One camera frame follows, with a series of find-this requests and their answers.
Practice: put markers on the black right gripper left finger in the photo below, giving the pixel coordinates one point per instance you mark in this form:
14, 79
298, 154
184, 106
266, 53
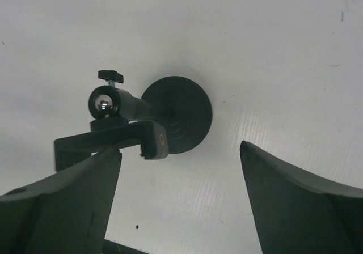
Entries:
67, 212

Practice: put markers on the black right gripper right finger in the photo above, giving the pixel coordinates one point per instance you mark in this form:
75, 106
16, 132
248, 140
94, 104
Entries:
296, 211

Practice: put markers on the black round-base clamp stand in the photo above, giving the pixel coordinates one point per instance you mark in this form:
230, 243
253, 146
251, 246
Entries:
173, 116

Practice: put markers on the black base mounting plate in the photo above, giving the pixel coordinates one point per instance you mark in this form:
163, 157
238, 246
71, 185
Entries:
110, 247

